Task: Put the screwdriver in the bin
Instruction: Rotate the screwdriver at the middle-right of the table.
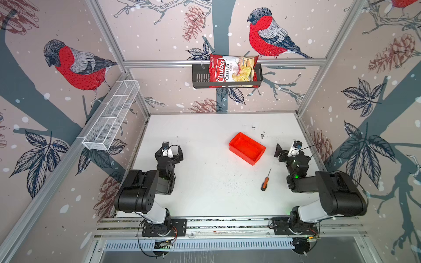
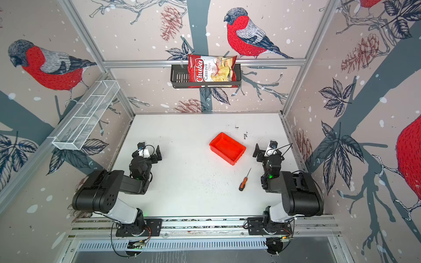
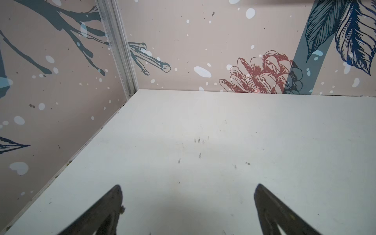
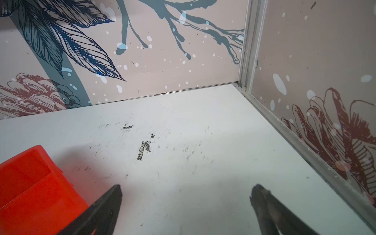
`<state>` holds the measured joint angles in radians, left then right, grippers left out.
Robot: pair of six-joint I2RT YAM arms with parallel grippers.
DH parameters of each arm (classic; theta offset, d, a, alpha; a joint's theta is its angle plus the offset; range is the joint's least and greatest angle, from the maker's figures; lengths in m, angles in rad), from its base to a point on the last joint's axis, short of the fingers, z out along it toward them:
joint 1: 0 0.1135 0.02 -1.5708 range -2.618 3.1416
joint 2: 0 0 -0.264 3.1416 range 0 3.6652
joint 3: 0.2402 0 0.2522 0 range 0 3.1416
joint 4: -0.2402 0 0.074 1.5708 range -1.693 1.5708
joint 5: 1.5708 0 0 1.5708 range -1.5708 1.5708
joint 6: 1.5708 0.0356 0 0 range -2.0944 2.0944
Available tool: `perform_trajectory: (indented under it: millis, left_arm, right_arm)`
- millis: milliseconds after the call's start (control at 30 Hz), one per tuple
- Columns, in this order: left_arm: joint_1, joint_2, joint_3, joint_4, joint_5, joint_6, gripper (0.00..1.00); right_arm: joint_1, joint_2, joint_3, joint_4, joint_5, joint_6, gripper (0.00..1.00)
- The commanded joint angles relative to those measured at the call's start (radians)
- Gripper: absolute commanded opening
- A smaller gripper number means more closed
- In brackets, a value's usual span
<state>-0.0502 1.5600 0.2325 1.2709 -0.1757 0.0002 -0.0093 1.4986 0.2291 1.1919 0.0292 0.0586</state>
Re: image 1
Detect red Chuba chips bag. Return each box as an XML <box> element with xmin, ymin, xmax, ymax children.
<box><xmin>209</xmin><ymin>55</ymin><xmax>259</xmax><ymax>81</ymax></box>

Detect orange handled screwdriver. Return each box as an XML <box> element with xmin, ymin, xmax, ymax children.
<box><xmin>261</xmin><ymin>169</ymin><xmax>271</xmax><ymax>191</ymax></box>

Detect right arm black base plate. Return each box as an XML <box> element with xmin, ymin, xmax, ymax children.
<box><xmin>268</xmin><ymin>217</ymin><xmax>319</xmax><ymax>236</ymax></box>

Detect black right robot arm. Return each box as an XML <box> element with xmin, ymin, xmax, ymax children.
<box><xmin>273</xmin><ymin>140</ymin><xmax>368</xmax><ymax>235</ymax></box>

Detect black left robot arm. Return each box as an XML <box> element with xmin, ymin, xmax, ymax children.
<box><xmin>114</xmin><ymin>142</ymin><xmax>186</xmax><ymax>238</ymax></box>

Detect red plastic bin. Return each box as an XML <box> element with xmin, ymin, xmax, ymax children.
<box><xmin>229</xmin><ymin>132</ymin><xmax>266</xmax><ymax>165</ymax></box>

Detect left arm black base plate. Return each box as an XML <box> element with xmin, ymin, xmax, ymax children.
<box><xmin>140</xmin><ymin>219</ymin><xmax>187</xmax><ymax>238</ymax></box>

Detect black wall basket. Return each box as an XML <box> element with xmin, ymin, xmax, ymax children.
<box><xmin>192</xmin><ymin>64</ymin><xmax>263</xmax><ymax>89</ymax></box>

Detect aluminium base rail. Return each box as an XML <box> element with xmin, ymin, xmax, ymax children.
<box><xmin>93</xmin><ymin>215</ymin><xmax>368</xmax><ymax>240</ymax></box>

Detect white wire mesh basket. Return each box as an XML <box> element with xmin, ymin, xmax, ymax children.
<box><xmin>82</xmin><ymin>80</ymin><xmax>140</xmax><ymax>151</ymax></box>

